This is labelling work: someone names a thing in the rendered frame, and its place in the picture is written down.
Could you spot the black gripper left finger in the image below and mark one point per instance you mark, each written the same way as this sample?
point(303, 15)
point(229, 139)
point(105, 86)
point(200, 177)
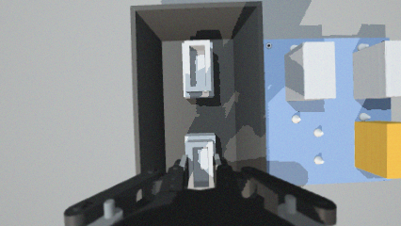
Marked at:
point(119, 201)

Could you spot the grey metal block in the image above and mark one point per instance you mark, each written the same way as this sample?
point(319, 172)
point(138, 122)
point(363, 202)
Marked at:
point(310, 72)

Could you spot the yellow block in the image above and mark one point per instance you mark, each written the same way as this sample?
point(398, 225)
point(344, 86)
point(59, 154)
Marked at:
point(378, 147)

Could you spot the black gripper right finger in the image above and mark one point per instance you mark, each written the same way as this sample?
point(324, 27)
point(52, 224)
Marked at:
point(295, 204)

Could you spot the silver metal block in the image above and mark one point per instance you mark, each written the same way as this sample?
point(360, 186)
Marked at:
point(377, 71)

